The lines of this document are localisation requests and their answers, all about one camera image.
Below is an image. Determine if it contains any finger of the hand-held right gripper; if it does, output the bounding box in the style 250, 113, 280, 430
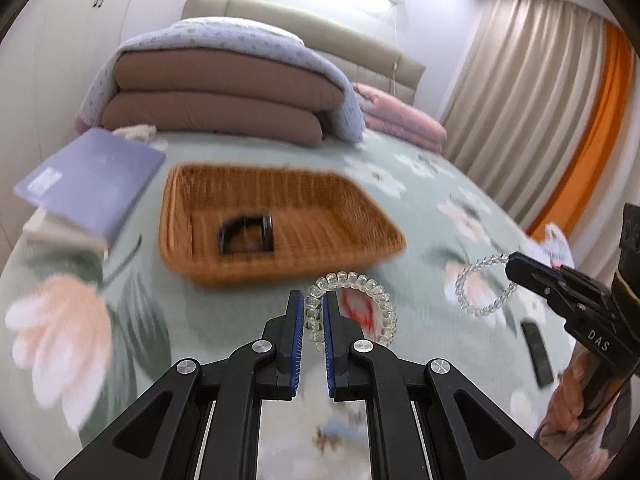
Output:
504, 260, 568, 311
509, 253, 576, 286

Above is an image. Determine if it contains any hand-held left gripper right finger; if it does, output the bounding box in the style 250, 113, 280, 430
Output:
321, 291, 576, 480

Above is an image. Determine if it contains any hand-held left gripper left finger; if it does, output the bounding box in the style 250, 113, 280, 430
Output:
52, 290, 306, 480

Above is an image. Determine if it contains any large clear bead bracelet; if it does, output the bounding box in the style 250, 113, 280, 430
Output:
304, 271, 398, 356

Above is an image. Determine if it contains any small clear bead bracelet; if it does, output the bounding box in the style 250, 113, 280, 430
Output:
455, 256, 521, 317

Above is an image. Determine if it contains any brown wicker basket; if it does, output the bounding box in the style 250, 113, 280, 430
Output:
157, 162, 407, 288

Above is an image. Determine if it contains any person's right hand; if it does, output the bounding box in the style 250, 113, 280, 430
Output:
534, 352, 640, 466

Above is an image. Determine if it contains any black flat bar object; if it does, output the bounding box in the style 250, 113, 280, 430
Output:
521, 321, 555, 388

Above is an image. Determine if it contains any black bangle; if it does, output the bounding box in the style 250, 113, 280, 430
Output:
217, 214, 275, 257

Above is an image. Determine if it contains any green floral bedspread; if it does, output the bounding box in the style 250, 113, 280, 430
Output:
0, 127, 616, 480

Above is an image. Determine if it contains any orange curtain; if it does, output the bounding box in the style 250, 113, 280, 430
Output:
527, 22, 636, 241

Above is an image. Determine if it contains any beige curtain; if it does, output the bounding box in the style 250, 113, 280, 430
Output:
440, 0, 608, 216

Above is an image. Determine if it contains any folded pink blanket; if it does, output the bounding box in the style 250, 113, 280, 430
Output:
352, 81, 447, 153

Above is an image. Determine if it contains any purple book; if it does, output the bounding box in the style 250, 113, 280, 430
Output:
12, 127, 167, 243

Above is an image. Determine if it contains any white crumpled cloth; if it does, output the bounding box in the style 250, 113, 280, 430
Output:
114, 124, 157, 142

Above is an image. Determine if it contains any white book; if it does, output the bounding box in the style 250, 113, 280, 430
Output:
21, 210, 110, 261

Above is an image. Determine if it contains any folded brown blue floral quilt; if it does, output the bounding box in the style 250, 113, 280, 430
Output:
75, 17, 365, 148

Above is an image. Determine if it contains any beige padded headboard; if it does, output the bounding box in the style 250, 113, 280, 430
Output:
181, 0, 427, 108

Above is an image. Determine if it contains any white wardrobe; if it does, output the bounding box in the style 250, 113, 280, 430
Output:
0, 0, 146, 241

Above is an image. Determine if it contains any white cable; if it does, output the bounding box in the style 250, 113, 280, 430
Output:
387, 2, 402, 96

